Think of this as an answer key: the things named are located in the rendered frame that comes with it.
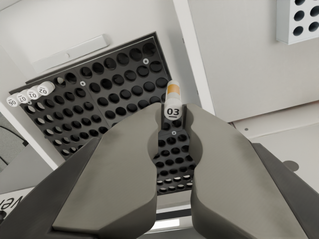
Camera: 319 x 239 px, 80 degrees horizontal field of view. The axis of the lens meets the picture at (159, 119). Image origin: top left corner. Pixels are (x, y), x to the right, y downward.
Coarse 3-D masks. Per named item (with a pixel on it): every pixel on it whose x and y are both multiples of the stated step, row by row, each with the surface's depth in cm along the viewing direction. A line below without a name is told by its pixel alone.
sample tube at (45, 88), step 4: (60, 80) 22; (64, 80) 23; (40, 84) 20; (44, 84) 20; (48, 84) 20; (52, 84) 21; (40, 88) 20; (44, 88) 20; (48, 88) 20; (52, 88) 21; (40, 92) 20; (44, 92) 20; (48, 92) 20
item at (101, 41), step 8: (88, 40) 23; (96, 40) 23; (104, 40) 23; (72, 48) 24; (80, 48) 24; (88, 48) 24; (96, 48) 24; (48, 56) 25; (56, 56) 24; (64, 56) 24; (72, 56) 24; (80, 56) 24; (32, 64) 25; (40, 64) 25; (48, 64) 25; (56, 64) 25; (40, 72) 26
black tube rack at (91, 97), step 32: (96, 64) 23; (160, 64) 22; (64, 96) 22; (96, 96) 21; (128, 96) 24; (160, 96) 21; (64, 128) 24; (96, 128) 24; (160, 160) 26; (192, 160) 26; (160, 192) 30
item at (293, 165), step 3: (282, 162) 30; (285, 162) 29; (288, 162) 29; (291, 162) 29; (294, 162) 29; (288, 165) 29; (291, 165) 29; (294, 165) 29; (297, 165) 28; (291, 168) 28; (294, 168) 28; (297, 168) 28; (294, 171) 28
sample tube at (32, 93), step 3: (33, 87) 21; (36, 87) 21; (30, 90) 20; (33, 90) 20; (36, 90) 20; (27, 93) 20; (30, 93) 20; (33, 93) 20; (36, 93) 20; (39, 93) 21; (30, 96) 20; (33, 96) 20; (36, 96) 20; (39, 96) 21; (33, 99) 21
